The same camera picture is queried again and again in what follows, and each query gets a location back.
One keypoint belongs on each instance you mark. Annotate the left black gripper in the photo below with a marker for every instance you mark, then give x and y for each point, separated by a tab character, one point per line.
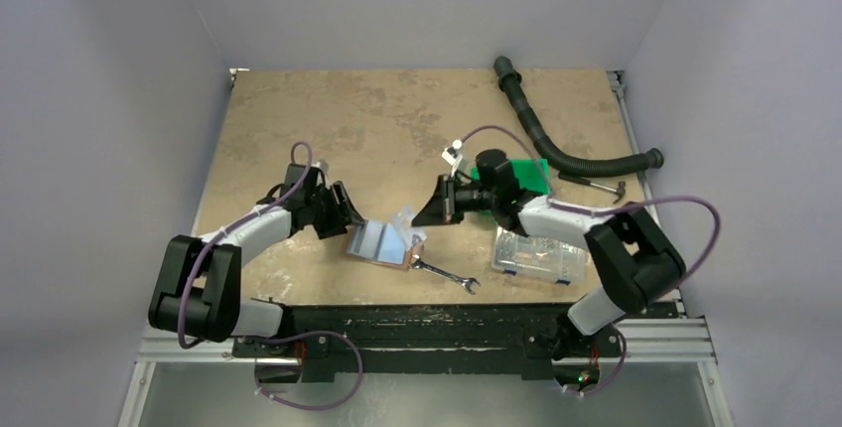
338	201

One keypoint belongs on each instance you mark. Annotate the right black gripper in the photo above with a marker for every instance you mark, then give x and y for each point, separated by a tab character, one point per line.
449	198

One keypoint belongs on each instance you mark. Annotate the brown leather card holder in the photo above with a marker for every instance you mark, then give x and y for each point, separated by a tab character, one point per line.
394	243

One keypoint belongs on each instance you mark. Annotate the green plastic bin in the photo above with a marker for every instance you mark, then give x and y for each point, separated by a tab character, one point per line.
533	177

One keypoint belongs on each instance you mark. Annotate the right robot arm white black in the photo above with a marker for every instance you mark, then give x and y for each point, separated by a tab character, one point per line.
635	261

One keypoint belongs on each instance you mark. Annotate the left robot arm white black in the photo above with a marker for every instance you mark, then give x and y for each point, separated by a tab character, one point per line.
198	290

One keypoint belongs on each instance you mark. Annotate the silver open-end wrench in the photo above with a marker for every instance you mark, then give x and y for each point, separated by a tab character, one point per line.
467	283

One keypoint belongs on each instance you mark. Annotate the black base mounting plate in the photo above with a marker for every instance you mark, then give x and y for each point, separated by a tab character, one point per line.
481	339

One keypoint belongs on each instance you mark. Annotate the clear plastic screw box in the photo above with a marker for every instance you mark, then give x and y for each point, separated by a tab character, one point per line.
538	257

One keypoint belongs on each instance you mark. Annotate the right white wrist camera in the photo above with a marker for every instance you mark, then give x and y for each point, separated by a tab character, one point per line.
453	155

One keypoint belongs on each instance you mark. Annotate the small hammer black handle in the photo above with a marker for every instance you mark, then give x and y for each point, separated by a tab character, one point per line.
619	191

